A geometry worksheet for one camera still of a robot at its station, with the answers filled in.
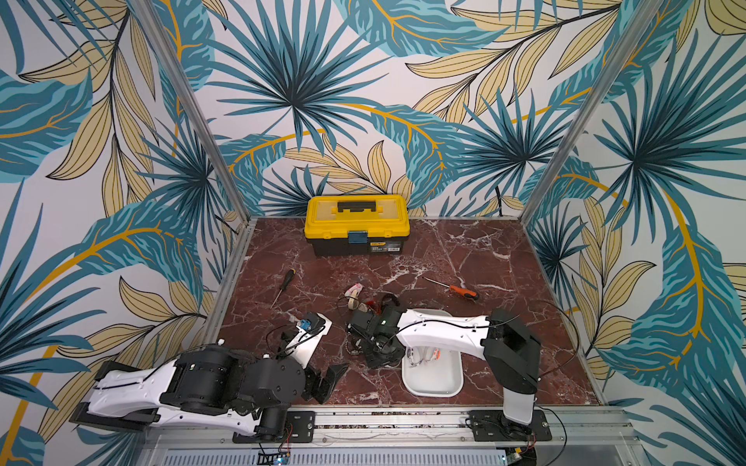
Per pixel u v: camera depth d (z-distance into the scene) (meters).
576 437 0.77
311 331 0.48
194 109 0.85
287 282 1.00
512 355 0.46
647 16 0.69
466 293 0.98
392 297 0.97
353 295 0.93
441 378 0.82
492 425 0.71
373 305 0.93
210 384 0.40
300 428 0.74
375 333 0.61
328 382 0.50
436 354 0.83
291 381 0.42
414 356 0.84
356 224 0.97
